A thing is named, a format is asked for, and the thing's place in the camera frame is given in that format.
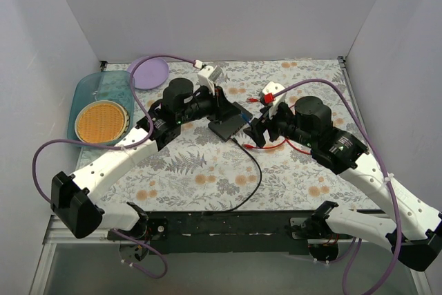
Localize black network switch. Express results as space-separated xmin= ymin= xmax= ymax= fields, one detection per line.
xmin=208 ymin=102 xmax=253 ymax=142

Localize black ethernet cable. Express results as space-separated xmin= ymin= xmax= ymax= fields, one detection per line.
xmin=203 ymin=137 xmax=263 ymax=213

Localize red ethernet cable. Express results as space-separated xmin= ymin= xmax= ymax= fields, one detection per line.
xmin=242 ymin=96 xmax=311 ymax=155

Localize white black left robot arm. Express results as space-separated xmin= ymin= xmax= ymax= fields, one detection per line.
xmin=51 ymin=78 xmax=242 ymax=240

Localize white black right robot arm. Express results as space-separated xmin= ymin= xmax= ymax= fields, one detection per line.
xmin=244 ymin=96 xmax=441 ymax=272

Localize purple plastic plate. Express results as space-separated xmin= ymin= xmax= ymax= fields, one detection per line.
xmin=133 ymin=57 xmax=169 ymax=91

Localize floral patterned table mat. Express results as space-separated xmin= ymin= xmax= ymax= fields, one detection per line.
xmin=77 ymin=59 xmax=375 ymax=211

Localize teal plastic tray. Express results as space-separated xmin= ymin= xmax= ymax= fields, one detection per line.
xmin=67 ymin=70 xmax=134 ymax=145

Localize orange woven round coaster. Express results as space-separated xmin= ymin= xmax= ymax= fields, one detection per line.
xmin=75 ymin=100 xmax=129 ymax=144

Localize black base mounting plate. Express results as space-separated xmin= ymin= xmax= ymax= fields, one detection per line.
xmin=106 ymin=210 xmax=346 ymax=265

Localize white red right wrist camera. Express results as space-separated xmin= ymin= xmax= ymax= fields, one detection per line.
xmin=260 ymin=81 xmax=286 ymax=119

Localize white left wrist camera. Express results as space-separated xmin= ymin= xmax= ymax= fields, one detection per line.
xmin=193 ymin=60 xmax=222 ymax=89

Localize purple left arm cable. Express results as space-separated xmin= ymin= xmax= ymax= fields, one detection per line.
xmin=32 ymin=53 xmax=203 ymax=279

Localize aluminium frame rail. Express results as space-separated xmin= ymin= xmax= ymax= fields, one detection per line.
xmin=44 ymin=218 xmax=108 ymax=244

